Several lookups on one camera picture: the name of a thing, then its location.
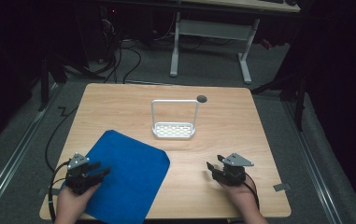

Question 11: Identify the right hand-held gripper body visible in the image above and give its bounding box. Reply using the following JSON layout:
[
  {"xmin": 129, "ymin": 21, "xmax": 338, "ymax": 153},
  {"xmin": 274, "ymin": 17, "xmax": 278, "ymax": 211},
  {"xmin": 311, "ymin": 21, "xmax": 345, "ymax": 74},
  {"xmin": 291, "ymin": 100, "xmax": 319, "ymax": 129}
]
[{"xmin": 211, "ymin": 152, "xmax": 255, "ymax": 188}]

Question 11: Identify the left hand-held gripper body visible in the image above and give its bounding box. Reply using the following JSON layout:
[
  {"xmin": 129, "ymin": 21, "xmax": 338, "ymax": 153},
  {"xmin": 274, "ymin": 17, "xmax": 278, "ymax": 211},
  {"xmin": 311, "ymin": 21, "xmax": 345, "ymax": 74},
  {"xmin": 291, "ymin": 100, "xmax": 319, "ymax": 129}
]
[{"xmin": 64, "ymin": 152, "xmax": 96, "ymax": 196}]

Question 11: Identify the person's right hand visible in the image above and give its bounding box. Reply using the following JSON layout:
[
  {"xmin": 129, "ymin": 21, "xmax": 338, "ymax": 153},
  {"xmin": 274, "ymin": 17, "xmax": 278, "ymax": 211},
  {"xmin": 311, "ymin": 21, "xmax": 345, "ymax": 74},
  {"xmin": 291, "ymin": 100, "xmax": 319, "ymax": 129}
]
[{"xmin": 218, "ymin": 175, "xmax": 258, "ymax": 216}]

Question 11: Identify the person's left hand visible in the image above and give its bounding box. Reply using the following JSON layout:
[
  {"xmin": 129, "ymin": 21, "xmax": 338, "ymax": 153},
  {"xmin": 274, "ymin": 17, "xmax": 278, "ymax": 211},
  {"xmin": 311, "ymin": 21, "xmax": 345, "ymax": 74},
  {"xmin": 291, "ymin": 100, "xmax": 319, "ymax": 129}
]
[{"xmin": 55, "ymin": 182, "xmax": 102, "ymax": 222}]

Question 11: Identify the blue cloth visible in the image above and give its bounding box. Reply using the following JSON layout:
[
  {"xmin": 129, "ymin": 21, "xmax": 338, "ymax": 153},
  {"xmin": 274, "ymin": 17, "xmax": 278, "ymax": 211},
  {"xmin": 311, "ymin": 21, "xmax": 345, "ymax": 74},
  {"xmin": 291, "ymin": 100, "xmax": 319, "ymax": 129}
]
[{"xmin": 59, "ymin": 129, "xmax": 171, "ymax": 224}]

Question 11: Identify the grey tape piece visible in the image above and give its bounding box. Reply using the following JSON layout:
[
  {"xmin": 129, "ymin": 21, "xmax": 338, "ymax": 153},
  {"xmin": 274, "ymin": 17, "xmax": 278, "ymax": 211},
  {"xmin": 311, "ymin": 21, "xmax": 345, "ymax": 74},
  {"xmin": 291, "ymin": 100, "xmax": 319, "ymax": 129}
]
[
  {"xmin": 37, "ymin": 186, "xmax": 54, "ymax": 198},
  {"xmin": 272, "ymin": 182, "xmax": 292, "ymax": 192}
]

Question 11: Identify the black metal stand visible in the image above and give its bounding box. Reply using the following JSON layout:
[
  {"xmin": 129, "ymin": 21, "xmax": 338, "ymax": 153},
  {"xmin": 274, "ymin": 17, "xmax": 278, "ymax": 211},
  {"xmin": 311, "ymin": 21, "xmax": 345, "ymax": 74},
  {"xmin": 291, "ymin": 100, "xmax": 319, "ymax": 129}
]
[
  {"xmin": 249, "ymin": 73, "xmax": 308, "ymax": 133},
  {"xmin": 37, "ymin": 54, "xmax": 99, "ymax": 112}
]

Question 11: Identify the white-framed desk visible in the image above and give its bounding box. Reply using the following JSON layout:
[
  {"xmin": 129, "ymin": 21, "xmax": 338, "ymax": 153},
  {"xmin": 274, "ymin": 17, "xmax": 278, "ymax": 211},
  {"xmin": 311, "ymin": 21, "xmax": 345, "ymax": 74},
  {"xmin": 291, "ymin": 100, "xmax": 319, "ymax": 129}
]
[{"xmin": 169, "ymin": 0, "xmax": 302, "ymax": 86}]

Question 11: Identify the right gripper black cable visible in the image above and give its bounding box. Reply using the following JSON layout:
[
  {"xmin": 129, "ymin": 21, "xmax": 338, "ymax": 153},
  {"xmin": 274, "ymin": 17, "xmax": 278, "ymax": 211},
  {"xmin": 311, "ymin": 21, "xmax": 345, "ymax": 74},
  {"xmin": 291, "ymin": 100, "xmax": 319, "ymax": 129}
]
[{"xmin": 242, "ymin": 172, "xmax": 261, "ymax": 211}]

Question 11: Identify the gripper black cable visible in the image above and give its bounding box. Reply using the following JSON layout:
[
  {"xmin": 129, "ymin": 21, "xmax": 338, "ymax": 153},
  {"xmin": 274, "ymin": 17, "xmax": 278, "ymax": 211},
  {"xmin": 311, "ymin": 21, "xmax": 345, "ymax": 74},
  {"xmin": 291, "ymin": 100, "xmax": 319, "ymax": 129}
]
[
  {"xmin": 242, "ymin": 172, "xmax": 261, "ymax": 211},
  {"xmin": 48, "ymin": 161, "xmax": 71, "ymax": 224}
]

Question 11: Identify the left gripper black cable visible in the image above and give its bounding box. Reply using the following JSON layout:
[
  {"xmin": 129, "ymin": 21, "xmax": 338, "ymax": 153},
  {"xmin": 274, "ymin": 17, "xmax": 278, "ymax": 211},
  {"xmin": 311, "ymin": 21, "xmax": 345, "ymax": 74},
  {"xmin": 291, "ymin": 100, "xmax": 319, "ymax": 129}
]
[{"xmin": 48, "ymin": 161, "xmax": 71, "ymax": 224}]

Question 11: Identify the black floor cable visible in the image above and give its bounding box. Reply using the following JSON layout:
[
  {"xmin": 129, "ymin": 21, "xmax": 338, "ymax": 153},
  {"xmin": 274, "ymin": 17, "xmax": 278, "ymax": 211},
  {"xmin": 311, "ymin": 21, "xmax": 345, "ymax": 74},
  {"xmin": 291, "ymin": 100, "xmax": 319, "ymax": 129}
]
[{"xmin": 44, "ymin": 105, "xmax": 80, "ymax": 174}]

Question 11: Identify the white rack with handle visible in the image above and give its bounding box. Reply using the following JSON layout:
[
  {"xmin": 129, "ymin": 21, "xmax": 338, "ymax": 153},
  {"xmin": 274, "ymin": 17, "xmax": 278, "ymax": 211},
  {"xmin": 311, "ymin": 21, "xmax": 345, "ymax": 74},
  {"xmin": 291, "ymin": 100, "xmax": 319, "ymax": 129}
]
[{"xmin": 150, "ymin": 98, "xmax": 200, "ymax": 141}]

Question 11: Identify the metal floor rail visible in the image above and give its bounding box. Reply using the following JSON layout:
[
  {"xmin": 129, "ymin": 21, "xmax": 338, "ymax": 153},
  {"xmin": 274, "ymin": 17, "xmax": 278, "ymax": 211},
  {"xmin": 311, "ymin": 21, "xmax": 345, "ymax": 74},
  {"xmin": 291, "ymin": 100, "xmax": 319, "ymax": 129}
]
[
  {"xmin": 0, "ymin": 83, "xmax": 62, "ymax": 220},
  {"xmin": 282, "ymin": 99, "xmax": 346, "ymax": 224}
]

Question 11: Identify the bundle of black floor cables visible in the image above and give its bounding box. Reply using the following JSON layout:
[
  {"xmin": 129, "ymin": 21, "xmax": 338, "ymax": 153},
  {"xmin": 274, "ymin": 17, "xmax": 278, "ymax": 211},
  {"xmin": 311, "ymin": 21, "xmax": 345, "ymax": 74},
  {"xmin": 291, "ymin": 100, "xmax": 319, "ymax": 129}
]
[{"xmin": 86, "ymin": 18, "xmax": 143, "ymax": 85}]

